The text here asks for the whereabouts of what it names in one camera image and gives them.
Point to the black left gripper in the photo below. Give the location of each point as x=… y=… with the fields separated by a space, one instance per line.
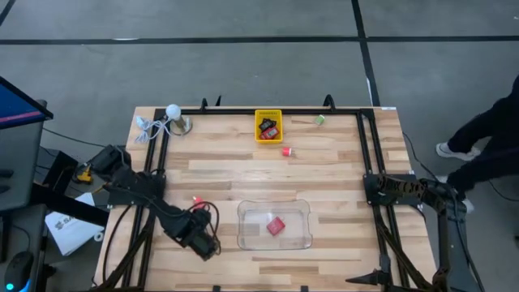
x=198 y=237

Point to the pink USB charger cube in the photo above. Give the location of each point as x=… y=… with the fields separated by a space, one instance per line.
x=198 y=201

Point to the red square block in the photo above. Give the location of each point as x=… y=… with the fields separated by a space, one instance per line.
x=275 y=226

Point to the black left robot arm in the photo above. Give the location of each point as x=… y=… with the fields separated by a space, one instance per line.
x=134 y=182

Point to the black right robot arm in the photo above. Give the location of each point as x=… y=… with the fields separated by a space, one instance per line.
x=458 y=243

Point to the clear plastic bin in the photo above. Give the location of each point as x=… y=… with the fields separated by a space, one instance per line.
x=251 y=239

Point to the small red pink block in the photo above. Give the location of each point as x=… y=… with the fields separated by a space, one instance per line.
x=286 y=151

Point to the red item in basket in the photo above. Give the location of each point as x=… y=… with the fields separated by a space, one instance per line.
x=271 y=134

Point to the white bulb brass lamp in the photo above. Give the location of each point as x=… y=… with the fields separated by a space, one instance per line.
x=173 y=111

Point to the yellow clamp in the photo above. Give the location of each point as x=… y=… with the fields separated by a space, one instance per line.
x=85 y=175

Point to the white printed paper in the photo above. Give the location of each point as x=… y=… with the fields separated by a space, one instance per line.
x=69 y=231

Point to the black item in basket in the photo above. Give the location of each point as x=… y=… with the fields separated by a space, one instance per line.
x=267 y=124

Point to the black support beam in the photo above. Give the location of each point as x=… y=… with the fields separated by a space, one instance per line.
x=69 y=204

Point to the yellow plastic basket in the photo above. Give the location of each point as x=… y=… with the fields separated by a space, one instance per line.
x=268 y=112

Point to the small green white block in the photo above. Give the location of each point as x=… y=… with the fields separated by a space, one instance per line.
x=320 y=119

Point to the black computer mouse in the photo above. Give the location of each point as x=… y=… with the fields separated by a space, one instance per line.
x=18 y=267

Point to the person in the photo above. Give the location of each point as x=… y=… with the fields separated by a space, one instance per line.
x=494 y=134

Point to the computer monitor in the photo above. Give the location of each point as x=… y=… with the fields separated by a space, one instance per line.
x=16 y=105

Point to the black aluminium table frame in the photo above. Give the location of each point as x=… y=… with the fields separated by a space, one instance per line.
x=227 y=111

